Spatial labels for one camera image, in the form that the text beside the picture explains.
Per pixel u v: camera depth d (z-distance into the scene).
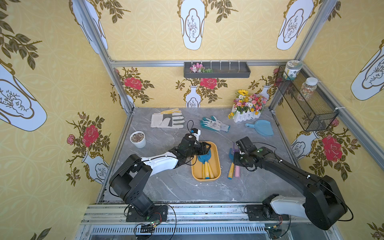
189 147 0.69
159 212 0.73
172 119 1.13
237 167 0.83
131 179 0.45
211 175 0.84
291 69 0.85
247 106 1.01
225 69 0.92
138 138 0.95
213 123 1.10
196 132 0.81
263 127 1.09
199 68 0.88
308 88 0.72
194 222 0.72
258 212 0.73
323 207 0.41
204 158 0.90
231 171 0.86
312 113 0.81
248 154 0.65
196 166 0.88
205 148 0.78
